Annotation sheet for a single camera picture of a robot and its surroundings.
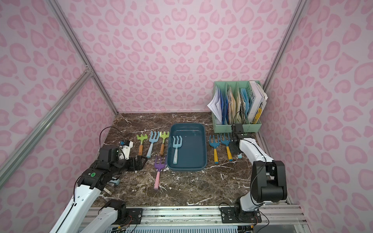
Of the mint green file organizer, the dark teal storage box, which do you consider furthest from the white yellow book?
the dark teal storage box

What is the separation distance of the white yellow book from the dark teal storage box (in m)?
0.36

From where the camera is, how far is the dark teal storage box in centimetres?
90

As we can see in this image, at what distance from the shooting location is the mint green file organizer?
37.8 inches

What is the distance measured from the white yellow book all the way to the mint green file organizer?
0.7 inches

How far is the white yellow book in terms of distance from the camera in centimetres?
95

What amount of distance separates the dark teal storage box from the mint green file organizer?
0.47 ft

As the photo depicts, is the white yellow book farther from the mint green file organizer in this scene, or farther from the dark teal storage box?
the dark teal storage box
